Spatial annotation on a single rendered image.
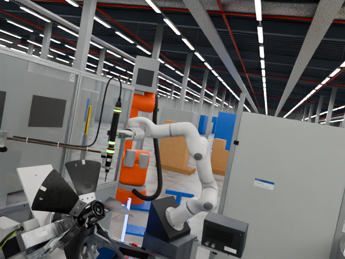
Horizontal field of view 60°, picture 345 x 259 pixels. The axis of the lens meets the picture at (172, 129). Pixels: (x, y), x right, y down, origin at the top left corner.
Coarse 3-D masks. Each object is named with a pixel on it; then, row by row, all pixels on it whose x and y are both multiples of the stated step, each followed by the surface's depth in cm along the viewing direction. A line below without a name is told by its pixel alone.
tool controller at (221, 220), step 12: (216, 216) 190; (204, 228) 188; (216, 228) 184; (228, 228) 180; (240, 228) 180; (204, 240) 189; (216, 240) 186; (228, 240) 182; (240, 240) 179; (228, 252) 184; (240, 252) 181
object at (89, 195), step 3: (93, 192) 180; (81, 195) 178; (84, 195) 178; (87, 195) 179; (90, 195) 179; (93, 195) 179; (81, 198) 177; (84, 198) 177; (90, 198) 178; (93, 198) 178; (84, 201) 176; (87, 201) 177; (90, 201) 177
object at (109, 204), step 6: (108, 198) 204; (114, 198) 208; (108, 204) 195; (114, 204) 198; (120, 204) 203; (108, 210) 183; (114, 210) 187; (120, 210) 192; (126, 210) 198; (132, 216) 198
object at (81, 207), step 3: (78, 201) 167; (81, 201) 168; (75, 204) 166; (78, 204) 167; (84, 204) 169; (75, 207) 166; (81, 207) 169; (72, 210) 166; (75, 210) 167; (78, 210) 168; (81, 210) 169; (69, 213) 165; (72, 213) 166; (75, 213) 167; (78, 213) 168
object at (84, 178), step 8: (80, 160) 189; (88, 160) 192; (72, 168) 184; (80, 168) 186; (88, 168) 188; (96, 168) 191; (72, 176) 182; (80, 176) 183; (88, 176) 185; (96, 176) 187; (80, 184) 181; (88, 184) 182; (96, 184) 183; (80, 192) 179; (88, 192) 179
